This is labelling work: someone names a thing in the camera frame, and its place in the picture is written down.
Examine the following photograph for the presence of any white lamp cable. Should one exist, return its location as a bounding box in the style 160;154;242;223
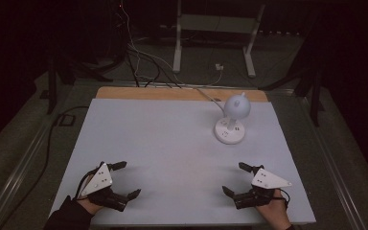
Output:
195;86;227;117

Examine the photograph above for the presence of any long black floor cable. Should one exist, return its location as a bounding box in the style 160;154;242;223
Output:
0;104;90;230

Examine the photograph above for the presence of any grey metal stand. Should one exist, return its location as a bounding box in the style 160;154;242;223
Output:
172;0;267;79

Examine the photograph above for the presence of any person's left hand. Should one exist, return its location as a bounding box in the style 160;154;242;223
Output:
76;195;105;217

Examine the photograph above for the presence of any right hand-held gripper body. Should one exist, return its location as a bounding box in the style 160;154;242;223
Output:
232;165;293;211

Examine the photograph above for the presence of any metal floor rail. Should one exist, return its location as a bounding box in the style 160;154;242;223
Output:
0;123;54;230
296;94;368;230

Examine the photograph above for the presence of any thin white cable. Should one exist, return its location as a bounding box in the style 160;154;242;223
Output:
120;0;186;86

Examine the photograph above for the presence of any white table cover sheet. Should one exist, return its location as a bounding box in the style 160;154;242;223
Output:
49;97;317;227

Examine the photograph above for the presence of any person's right hand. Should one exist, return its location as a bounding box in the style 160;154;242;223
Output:
254;188;292;230

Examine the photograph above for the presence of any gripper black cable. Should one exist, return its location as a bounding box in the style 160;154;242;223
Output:
75;172;94;201
279;188;291;211

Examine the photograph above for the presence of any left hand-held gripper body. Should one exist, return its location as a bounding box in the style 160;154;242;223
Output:
76;161;132;213

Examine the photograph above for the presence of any black floor socket box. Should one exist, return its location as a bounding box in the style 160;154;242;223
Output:
57;113;77;127

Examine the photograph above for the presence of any black stand leg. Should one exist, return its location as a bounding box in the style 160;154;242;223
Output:
46;56;113;115
258;57;326;127

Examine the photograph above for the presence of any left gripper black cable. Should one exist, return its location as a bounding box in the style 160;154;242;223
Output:
75;172;94;201

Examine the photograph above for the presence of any black cable bundle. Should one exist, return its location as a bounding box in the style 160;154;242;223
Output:
125;44;181;89

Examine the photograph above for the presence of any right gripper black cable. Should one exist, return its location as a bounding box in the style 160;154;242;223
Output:
279;188;291;211

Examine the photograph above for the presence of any white desk lamp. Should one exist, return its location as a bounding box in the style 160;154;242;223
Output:
214;91;252;146

